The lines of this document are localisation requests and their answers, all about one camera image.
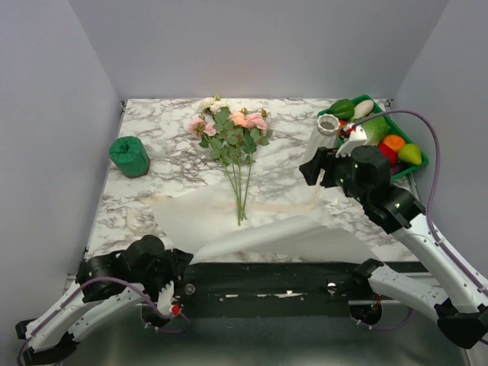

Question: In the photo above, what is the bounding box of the white wrapping paper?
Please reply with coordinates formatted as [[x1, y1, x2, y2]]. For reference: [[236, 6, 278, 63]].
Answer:
[[167, 200, 375, 264]]

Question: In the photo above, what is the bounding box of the toy purple eggplant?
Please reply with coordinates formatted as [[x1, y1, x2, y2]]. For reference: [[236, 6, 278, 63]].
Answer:
[[390, 162, 408, 176]]

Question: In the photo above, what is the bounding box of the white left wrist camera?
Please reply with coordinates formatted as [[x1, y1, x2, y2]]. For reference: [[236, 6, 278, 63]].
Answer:
[[157, 281, 181, 318]]

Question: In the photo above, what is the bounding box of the cream ribbon with gold letters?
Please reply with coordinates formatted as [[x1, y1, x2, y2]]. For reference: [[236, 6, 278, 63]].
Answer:
[[125, 182, 325, 235]]

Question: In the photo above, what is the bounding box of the white ribbed vase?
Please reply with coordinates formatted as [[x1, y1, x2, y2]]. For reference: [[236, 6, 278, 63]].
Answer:
[[303, 114, 340, 162]]

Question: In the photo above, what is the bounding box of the white toy radish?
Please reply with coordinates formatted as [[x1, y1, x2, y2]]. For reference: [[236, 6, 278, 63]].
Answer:
[[352, 99, 374, 120]]

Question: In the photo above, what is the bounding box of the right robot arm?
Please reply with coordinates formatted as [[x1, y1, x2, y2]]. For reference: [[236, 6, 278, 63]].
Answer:
[[299, 146, 487, 349]]

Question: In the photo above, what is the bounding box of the green plastic basket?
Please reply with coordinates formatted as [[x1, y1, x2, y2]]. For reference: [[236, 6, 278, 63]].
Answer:
[[318, 95, 429, 181]]

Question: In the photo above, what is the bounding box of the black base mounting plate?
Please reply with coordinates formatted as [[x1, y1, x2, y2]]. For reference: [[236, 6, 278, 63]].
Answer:
[[175, 263, 380, 319]]

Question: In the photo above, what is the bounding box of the toy yellow-green pear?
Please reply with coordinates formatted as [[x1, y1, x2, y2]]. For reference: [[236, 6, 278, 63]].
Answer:
[[397, 143, 422, 165]]

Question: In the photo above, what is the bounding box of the green toy bell pepper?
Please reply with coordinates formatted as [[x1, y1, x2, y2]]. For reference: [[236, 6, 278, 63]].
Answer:
[[329, 99, 355, 120]]

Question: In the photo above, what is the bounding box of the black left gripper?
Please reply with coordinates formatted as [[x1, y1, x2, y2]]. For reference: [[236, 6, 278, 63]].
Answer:
[[129, 249, 194, 295]]

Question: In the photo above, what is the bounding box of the aluminium frame rail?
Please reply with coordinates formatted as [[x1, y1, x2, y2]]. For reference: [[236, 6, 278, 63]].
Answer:
[[41, 272, 92, 366]]

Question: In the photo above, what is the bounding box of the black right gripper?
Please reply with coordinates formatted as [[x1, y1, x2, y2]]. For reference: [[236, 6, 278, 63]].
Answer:
[[298, 144, 370, 204]]

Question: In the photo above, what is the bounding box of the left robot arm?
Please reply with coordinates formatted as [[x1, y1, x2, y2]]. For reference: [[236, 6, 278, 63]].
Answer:
[[15, 235, 194, 365]]

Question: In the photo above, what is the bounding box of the toy green cabbage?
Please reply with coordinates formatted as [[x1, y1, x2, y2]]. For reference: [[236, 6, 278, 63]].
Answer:
[[361, 116, 390, 146]]

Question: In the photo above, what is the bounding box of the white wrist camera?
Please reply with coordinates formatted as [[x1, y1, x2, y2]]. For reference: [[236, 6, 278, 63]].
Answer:
[[157, 281, 181, 318], [335, 124, 367, 158]]

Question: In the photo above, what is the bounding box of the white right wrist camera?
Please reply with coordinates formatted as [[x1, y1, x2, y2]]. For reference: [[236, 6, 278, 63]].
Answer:
[[335, 124, 367, 158]]

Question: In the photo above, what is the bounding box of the toy orange fruit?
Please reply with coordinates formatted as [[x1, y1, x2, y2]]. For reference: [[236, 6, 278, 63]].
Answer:
[[382, 134, 406, 153]]

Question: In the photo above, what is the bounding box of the toy red pepper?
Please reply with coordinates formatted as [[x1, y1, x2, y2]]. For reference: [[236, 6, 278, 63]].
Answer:
[[377, 143, 397, 165]]

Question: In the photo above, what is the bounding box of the pink rose flower bouquet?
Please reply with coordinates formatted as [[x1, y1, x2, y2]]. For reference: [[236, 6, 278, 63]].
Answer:
[[189, 95, 273, 224]]

